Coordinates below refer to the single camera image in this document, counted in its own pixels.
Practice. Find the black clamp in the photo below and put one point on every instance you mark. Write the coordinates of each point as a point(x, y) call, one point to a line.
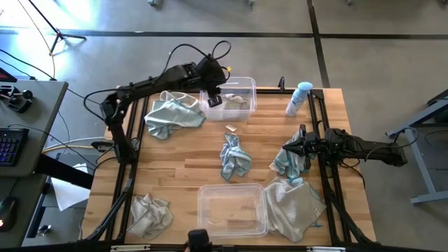
point(281, 84)

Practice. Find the black device on desk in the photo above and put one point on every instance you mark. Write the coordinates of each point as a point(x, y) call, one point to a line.
point(15, 98)

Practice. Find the black aluminium table frame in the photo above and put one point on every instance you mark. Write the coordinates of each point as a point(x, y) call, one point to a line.
point(316, 94)

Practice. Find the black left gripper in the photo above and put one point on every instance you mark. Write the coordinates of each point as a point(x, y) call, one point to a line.
point(210, 75)

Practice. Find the white spray bottle blue cap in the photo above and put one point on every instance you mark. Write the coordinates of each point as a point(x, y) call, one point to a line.
point(297, 99)

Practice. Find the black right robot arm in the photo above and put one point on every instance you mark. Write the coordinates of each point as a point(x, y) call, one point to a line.
point(378, 150)

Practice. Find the white paper sheet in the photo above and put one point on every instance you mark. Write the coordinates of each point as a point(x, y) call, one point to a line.
point(70, 192)

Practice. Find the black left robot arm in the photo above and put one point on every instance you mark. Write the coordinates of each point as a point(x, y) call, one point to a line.
point(147, 85)

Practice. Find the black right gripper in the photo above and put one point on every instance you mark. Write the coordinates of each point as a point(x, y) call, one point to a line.
point(312, 144)

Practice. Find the clear plastic bin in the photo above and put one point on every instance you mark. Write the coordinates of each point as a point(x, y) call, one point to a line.
point(227, 113)
point(231, 210)

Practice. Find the black computer mouse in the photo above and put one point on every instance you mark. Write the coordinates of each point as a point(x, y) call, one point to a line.
point(7, 213)

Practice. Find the black keyboard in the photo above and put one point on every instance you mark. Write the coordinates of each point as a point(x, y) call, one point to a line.
point(12, 145)

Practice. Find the grey desk leg frame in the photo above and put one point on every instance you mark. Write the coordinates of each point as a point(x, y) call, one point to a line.
point(421, 164)

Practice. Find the black tripod stand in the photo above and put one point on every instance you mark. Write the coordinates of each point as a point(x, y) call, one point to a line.
point(57, 33)

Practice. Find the small beige tag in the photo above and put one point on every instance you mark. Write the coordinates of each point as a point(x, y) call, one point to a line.
point(231, 128)

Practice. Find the dark grey desk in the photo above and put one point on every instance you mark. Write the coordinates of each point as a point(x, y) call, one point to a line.
point(42, 115)

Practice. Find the black table-level camera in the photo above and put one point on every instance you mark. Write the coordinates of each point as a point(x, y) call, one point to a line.
point(199, 241)

